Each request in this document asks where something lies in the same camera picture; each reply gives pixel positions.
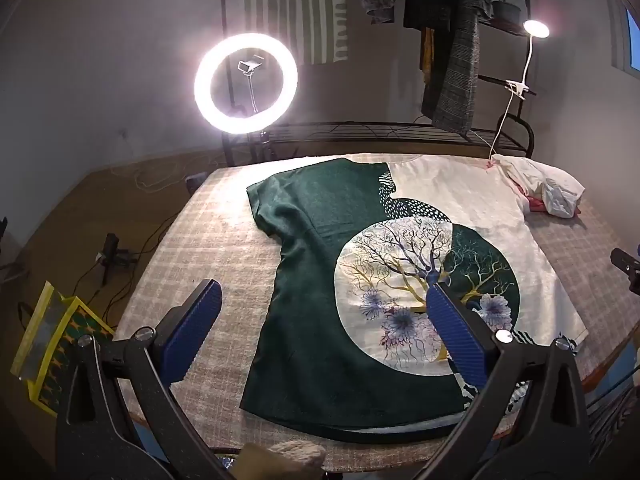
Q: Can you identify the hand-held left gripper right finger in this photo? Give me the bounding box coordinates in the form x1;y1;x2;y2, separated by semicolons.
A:
425;281;593;480

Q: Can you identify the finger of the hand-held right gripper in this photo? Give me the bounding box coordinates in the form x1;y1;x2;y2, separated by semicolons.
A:
610;246;640;297

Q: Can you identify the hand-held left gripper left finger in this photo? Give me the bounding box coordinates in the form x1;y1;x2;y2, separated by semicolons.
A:
54;279;236;480

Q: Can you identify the green and white printed t-shirt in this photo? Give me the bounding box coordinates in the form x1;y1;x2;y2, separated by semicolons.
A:
240;157;591;443

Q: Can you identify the black metal clothes rack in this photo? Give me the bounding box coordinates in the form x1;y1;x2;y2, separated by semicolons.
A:
220;0;541;166

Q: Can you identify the beige checked blanket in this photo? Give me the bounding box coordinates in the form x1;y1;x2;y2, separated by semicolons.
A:
115;152;640;471

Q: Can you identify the crumpled white cloth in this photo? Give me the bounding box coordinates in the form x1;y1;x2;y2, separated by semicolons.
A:
492;155;586;219

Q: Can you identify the yellow patterned box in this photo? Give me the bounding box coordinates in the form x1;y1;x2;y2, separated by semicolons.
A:
10;280;117;416

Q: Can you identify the dark striped garment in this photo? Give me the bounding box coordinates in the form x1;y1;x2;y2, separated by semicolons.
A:
587;385;640;463

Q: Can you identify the beige knitted cloth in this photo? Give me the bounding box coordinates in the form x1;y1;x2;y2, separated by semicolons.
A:
227;440;328;480

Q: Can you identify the window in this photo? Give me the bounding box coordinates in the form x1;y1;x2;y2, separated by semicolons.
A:
625;7;640;72

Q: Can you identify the hanging grey plaid coat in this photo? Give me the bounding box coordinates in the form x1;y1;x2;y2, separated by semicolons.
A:
421;0;493;133

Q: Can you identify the white clip lamp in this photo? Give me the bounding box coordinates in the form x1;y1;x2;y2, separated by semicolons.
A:
505;19;551;100

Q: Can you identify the hanging yellow garment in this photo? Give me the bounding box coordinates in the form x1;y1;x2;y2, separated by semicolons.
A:
419;27;436;83

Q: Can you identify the dark bag on rack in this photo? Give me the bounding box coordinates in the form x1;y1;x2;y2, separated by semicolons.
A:
492;0;523;22

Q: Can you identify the black power strip with cables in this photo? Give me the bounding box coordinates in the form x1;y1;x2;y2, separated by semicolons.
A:
95;232;138;286

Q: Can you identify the white lamp cable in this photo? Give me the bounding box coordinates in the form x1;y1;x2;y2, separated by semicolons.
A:
487;94;516;161

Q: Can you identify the ring light on stand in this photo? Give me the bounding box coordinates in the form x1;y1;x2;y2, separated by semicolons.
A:
194;32;299;163

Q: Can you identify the phone holder in ring light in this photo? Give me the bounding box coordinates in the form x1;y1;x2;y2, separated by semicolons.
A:
235;56;267;113

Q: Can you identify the green striped wall hanging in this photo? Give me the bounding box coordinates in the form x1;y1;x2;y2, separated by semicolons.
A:
243;0;348;65

